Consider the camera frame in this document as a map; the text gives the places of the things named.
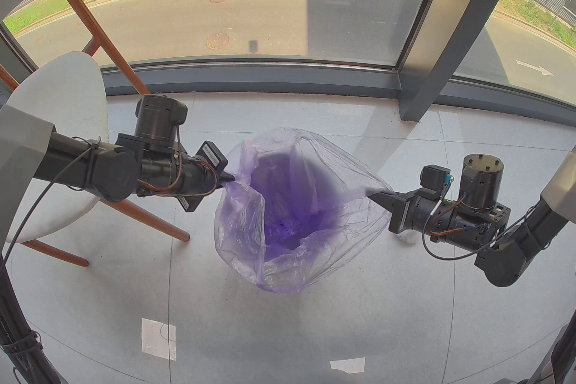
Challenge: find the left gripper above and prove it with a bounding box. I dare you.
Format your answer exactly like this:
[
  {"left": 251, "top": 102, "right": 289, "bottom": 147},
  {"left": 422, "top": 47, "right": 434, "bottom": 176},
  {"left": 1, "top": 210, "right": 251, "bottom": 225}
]
[{"left": 178, "top": 140, "right": 229, "bottom": 213}]

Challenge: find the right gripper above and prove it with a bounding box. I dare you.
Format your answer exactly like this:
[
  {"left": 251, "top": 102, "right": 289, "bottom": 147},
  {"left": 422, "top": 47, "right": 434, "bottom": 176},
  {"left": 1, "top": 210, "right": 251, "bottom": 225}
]
[{"left": 389, "top": 190, "right": 452, "bottom": 242}]

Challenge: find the purple plastic bag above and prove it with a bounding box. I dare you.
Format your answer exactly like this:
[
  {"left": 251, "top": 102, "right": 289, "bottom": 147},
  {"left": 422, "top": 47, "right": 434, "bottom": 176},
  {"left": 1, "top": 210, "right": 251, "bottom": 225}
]
[{"left": 214, "top": 127, "right": 393, "bottom": 296}]

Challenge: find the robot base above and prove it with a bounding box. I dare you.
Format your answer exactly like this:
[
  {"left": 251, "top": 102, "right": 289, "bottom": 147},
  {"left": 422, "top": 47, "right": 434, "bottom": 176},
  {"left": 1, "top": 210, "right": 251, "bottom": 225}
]
[{"left": 530, "top": 346, "right": 561, "bottom": 384}]

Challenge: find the white chair with wooden legs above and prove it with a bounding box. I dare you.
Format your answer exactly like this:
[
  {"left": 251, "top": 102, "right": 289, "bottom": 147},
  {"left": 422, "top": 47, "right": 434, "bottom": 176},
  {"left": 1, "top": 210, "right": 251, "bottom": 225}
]
[{"left": 0, "top": 0, "right": 191, "bottom": 269}]

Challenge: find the window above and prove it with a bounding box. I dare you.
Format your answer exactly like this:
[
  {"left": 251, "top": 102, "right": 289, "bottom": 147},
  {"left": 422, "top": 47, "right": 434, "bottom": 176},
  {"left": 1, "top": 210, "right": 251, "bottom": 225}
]
[{"left": 0, "top": 0, "right": 576, "bottom": 123}]

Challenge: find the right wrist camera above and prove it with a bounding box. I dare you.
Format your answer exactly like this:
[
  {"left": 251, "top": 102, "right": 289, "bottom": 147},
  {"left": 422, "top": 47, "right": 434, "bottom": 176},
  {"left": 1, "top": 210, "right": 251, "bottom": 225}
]
[{"left": 419, "top": 165, "right": 452, "bottom": 199}]

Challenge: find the black cable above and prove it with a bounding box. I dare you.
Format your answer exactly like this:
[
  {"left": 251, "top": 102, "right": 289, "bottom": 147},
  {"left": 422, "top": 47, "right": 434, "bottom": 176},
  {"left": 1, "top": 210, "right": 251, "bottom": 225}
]
[
  {"left": 422, "top": 216, "right": 491, "bottom": 260},
  {"left": 0, "top": 138, "right": 102, "bottom": 268}
]

